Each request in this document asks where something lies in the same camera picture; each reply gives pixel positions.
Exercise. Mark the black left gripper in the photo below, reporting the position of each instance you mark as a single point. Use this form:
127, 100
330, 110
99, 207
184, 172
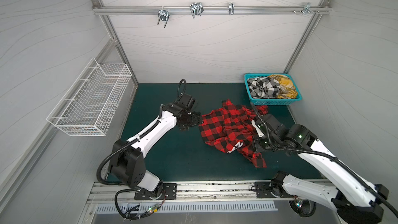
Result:
196, 121

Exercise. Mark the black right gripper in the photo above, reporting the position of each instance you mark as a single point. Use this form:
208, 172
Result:
259, 143

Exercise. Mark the red black plaid shirt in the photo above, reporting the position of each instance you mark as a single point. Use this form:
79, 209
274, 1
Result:
230, 129

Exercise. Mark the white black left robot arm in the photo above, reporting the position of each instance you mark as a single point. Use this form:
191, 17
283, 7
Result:
127, 162

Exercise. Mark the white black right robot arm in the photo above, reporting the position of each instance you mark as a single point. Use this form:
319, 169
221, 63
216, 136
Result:
354, 199

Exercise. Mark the teal plastic basket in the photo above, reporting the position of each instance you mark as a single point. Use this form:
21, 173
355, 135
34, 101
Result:
269, 102

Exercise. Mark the yellow plaid shirt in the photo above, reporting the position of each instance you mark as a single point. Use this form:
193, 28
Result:
287, 89

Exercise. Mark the black white checkered shirt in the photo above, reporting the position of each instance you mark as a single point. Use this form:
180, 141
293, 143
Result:
263, 87

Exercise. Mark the metal u-bolt hook left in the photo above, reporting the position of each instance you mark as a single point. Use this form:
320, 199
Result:
163, 16

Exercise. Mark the metal u-bolt hook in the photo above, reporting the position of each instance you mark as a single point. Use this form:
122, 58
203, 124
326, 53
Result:
163, 16
196, 9

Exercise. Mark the metal u-bolt hook middle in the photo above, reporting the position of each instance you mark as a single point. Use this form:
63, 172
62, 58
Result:
196, 9

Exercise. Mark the metal clip hook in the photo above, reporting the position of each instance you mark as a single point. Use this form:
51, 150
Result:
231, 9

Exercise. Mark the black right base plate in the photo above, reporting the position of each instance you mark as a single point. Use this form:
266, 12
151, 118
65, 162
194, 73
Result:
266, 190

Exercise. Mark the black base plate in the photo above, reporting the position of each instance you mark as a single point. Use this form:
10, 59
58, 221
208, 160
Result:
266, 190
167, 191

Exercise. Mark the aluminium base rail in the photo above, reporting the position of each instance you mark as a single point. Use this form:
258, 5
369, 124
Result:
188, 191

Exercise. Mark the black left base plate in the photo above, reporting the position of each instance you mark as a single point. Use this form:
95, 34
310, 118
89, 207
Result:
167, 191

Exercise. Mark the white wire basket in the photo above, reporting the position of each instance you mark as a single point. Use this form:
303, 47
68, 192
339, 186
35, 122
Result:
89, 105

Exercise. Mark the metal bracket hook right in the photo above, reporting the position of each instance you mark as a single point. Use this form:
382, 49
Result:
306, 10

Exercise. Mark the aluminium horizontal rail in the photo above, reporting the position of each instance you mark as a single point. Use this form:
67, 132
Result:
208, 10

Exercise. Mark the right aluminium corner post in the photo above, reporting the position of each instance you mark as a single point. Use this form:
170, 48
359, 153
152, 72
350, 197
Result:
313, 22

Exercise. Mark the aluminium corner frame post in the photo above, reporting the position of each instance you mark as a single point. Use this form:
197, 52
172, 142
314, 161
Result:
112, 32

